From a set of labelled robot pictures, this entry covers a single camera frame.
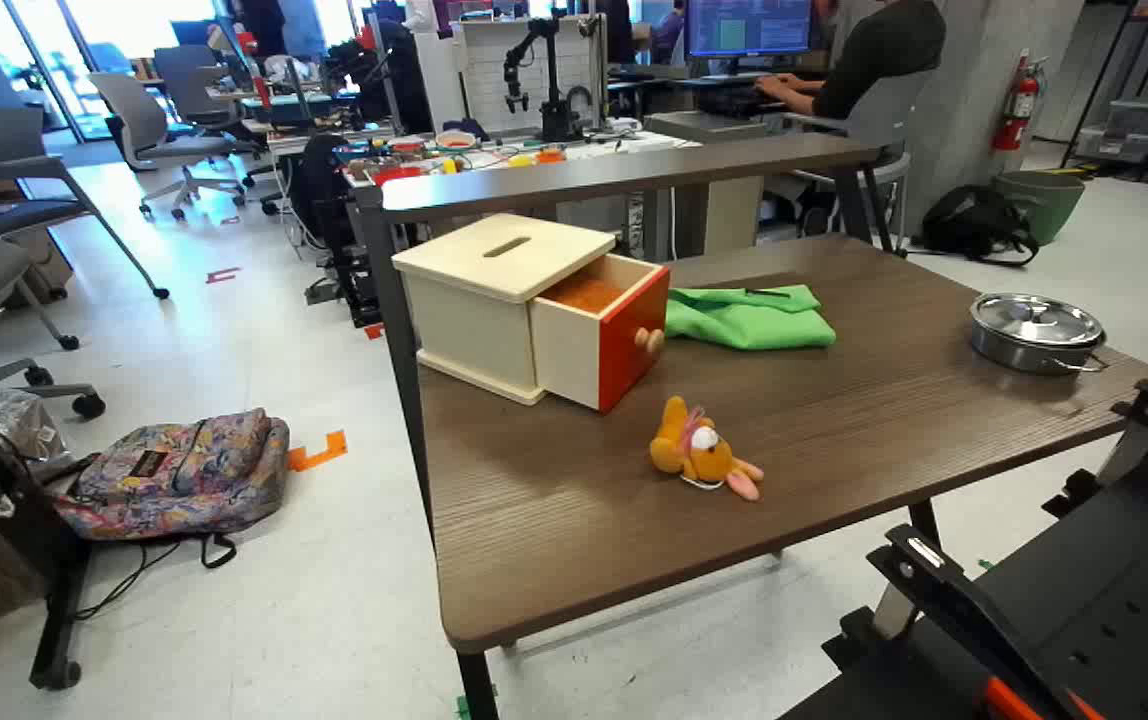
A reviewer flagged green bin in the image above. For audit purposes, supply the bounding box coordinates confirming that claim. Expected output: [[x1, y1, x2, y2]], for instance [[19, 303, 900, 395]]
[[997, 167, 1090, 250]]

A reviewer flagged metal shelf rack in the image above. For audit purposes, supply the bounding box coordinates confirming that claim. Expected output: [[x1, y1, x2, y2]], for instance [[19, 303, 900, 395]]
[[1061, 0, 1148, 182]]

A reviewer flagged computer monitor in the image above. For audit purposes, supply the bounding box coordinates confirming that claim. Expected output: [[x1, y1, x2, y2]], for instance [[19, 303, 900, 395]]
[[685, 0, 819, 62]]

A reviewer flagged grey desk with clutter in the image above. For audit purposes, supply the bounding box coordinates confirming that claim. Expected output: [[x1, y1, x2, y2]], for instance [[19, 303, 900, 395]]
[[344, 124, 900, 332]]

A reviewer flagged black bag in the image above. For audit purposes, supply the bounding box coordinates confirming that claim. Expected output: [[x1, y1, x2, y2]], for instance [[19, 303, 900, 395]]
[[915, 178, 1042, 268]]

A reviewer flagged orange yellow plush toy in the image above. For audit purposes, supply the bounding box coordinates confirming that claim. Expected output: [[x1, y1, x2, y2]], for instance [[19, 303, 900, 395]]
[[644, 390, 768, 508]]

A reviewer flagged colourful patterned backpack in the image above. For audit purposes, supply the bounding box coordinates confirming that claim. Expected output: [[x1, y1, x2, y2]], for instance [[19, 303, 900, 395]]
[[49, 404, 297, 571]]

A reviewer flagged red fire extinguisher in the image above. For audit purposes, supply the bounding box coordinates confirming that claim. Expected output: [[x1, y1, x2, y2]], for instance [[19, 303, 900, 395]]
[[989, 50, 1047, 159]]

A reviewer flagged seated person in black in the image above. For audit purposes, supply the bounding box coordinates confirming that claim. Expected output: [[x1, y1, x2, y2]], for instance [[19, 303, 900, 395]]
[[751, 0, 948, 124]]

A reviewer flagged orange front wooden drawer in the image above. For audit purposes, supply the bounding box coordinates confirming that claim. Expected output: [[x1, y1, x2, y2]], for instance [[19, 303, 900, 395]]
[[527, 250, 674, 415]]

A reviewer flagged wooden box with slot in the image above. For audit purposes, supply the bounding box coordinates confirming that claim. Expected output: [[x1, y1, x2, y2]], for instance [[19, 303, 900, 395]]
[[389, 206, 622, 407]]

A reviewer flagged silver pot lid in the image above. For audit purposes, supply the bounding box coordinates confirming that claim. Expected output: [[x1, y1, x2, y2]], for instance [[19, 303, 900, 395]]
[[968, 290, 1106, 346]]

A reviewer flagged silver pot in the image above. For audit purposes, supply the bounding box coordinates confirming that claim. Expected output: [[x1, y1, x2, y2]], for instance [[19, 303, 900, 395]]
[[968, 308, 1110, 380]]

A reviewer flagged green cloth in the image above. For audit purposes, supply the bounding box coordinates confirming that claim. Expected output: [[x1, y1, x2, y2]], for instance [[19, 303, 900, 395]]
[[660, 279, 839, 355]]

